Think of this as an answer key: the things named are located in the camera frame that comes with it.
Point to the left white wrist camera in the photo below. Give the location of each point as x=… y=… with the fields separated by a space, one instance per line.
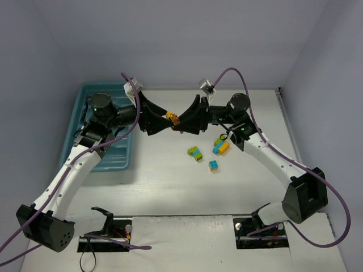
x=129 y=90

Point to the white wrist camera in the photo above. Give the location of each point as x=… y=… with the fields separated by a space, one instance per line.
x=208 y=88
x=129 y=90

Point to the teal plastic compartment tray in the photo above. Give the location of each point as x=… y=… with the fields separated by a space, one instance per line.
x=118 y=156

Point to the orange brown lego brick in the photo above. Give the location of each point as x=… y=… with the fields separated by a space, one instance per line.
x=175 y=121

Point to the blue yellow lego cube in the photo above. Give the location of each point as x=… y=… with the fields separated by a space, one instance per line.
x=213 y=165

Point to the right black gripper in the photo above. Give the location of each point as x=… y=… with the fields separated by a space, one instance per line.
x=204 y=115

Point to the green blue yellow lego stack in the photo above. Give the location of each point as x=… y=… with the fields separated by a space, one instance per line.
x=221 y=145

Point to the yellow striped lego piece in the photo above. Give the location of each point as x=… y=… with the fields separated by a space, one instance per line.
x=171 y=116

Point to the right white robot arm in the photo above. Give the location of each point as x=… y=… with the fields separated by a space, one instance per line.
x=305 y=195

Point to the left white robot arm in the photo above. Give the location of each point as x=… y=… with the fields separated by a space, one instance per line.
x=44 y=221

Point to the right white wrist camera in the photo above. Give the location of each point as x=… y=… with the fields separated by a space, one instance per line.
x=208 y=88

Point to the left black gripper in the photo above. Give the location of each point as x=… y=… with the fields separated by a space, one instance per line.
x=143 y=115

